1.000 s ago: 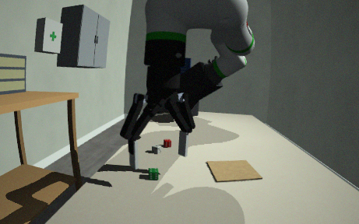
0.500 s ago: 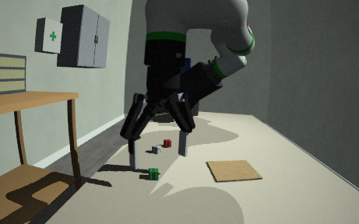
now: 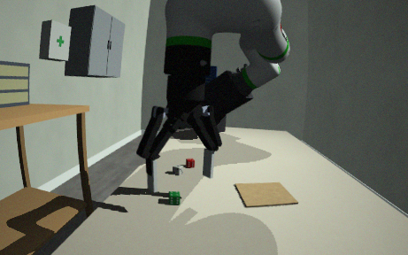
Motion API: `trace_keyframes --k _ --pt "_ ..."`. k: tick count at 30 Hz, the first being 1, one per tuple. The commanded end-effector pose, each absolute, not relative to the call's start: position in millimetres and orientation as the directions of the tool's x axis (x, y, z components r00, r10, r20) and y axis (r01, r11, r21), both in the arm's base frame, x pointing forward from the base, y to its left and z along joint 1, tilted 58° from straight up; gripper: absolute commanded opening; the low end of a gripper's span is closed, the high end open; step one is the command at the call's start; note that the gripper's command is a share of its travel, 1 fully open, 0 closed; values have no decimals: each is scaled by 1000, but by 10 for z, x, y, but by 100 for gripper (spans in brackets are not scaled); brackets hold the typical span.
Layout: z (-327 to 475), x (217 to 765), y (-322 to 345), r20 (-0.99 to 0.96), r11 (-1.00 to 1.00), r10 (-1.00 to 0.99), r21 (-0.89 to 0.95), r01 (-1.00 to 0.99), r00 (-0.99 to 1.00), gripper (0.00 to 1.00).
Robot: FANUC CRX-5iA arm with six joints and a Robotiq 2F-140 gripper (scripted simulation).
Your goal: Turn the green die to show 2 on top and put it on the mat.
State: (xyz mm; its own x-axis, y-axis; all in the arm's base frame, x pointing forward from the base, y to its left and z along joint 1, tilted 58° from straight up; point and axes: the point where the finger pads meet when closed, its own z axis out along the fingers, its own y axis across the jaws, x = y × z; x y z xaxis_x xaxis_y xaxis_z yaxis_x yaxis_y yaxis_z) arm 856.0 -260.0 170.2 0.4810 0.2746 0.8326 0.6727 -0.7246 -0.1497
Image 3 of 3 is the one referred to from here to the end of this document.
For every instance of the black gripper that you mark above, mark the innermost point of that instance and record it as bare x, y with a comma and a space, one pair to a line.
184, 95

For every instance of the tan flat mat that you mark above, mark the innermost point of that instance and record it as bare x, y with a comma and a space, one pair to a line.
264, 194

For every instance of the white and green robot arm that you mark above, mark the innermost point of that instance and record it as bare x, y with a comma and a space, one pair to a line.
190, 25

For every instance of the green die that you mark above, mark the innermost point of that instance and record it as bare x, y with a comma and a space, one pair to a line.
174, 198

